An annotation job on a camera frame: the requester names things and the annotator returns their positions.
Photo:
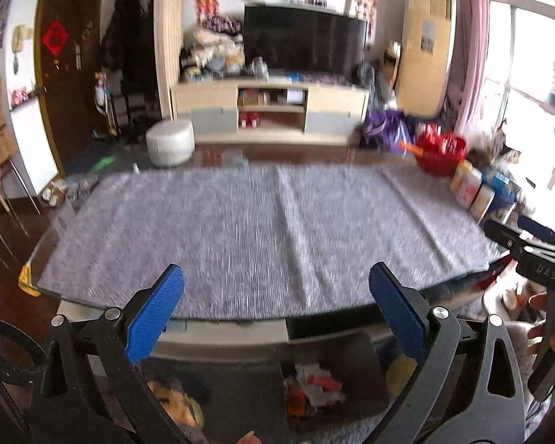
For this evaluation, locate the beige television cabinet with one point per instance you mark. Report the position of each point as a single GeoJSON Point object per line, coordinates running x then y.
{"type": "Point", "coordinates": [203, 97]}

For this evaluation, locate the red diamond door sign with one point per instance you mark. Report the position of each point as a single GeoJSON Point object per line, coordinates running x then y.
{"type": "Point", "coordinates": [54, 38]}

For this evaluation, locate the metal chair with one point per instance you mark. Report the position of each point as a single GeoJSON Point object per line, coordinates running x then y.
{"type": "Point", "coordinates": [9, 185]}

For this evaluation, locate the purple bag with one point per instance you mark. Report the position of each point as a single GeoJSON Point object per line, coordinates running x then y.
{"type": "Point", "coordinates": [388, 129]}

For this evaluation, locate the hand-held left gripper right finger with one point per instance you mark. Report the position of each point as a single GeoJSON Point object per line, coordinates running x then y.
{"type": "Point", "coordinates": [395, 310]}

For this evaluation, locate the glass coffee table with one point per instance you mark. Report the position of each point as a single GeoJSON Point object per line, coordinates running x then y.
{"type": "Point", "coordinates": [222, 333]}

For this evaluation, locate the jar with cream label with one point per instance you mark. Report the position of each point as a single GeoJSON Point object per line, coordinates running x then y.
{"type": "Point", "coordinates": [483, 203]}

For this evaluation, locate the grey woven table mat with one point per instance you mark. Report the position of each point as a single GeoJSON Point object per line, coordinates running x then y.
{"type": "Point", "coordinates": [259, 240]}

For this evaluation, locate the orange toy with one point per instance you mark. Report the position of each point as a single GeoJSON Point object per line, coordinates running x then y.
{"type": "Point", "coordinates": [409, 148]}

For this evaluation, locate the wall intercom phone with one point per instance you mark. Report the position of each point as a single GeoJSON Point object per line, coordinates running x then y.
{"type": "Point", "coordinates": [18, 48]}

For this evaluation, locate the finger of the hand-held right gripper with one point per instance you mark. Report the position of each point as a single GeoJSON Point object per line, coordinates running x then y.
{"type": "Point", "coordinates": [536, 229]}
{"type": "Point", "coordinates": [504, 237]}

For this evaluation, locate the beige standing air conditioner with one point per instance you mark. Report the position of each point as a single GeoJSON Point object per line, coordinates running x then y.
{"type": "Point", "coordinates": [423, 78]}

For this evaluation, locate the white round stool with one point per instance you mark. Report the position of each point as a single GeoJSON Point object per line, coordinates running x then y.
{"type": "Point", "coordinates": [170, 141]}

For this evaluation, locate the pink curtain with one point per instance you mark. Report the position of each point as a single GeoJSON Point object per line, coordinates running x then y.
{"type": "Point", "coordinates": [469, 32]}

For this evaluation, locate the blue carton box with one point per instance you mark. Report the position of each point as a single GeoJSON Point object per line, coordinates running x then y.
{"type": "Point", "coordinates": [504, 192]}

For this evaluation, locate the dark bag pile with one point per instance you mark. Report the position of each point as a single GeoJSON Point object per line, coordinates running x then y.
{"type": "Point", "coordinates": [374, 78]}

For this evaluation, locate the red plastic basket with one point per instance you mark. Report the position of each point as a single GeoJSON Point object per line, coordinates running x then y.
{"type": "Point", "coordinates": [439, 157]}

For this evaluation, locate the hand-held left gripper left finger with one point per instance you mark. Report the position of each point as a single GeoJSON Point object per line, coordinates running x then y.
{"type": "Point", "coordinates": [157, 305]}

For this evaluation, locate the brown wooden door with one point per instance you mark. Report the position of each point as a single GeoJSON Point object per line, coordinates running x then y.
{"type": "Point", "coordinates": [83, 101]}

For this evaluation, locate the dark hanging coats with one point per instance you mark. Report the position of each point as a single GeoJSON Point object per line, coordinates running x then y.
{"type": "Point", "coordinates": [127, 37]}

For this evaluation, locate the green floor item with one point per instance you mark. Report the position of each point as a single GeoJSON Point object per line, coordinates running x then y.
{"type": "Point", "coordinates": [104, 163]}

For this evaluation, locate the white board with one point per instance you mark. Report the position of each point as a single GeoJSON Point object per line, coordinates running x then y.
{"type": "Point", "coordinates": [32, 148]}

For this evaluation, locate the large window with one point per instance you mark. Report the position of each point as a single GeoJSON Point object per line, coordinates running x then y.
{"type": "Point", "coordinates": [527, 55]}

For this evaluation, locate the yellow table corner guard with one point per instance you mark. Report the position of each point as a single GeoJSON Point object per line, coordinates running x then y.
{"type": "Point", "coordinates": [29, 282]}

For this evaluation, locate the grey metal trash bin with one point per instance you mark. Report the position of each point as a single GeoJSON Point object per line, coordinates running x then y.
{"type": "Point", "coordinates": [333, 351]}

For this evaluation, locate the black flat television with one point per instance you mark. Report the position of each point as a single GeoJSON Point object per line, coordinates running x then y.
{"type": "Point", "coordinates": [305, 39]}

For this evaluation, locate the wooden slatted screen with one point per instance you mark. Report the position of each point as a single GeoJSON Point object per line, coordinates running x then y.
{"type": "Point", "coordinates": [166, 32]}

